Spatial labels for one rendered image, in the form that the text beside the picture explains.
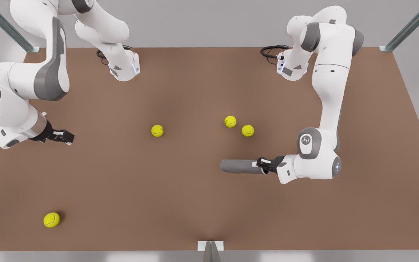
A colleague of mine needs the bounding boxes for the grey tennis tube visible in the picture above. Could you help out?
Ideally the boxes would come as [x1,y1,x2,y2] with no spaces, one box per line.
[220,159,269,175]

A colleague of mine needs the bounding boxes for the silver frame post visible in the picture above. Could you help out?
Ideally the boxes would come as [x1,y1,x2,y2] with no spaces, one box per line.
[197,241,224,262]
[0,0,40,53]
[379,0,419,52]

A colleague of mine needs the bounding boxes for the black cable loop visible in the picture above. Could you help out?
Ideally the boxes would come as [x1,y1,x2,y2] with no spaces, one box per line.
[96,45,132,66]
[260,45,292,66]

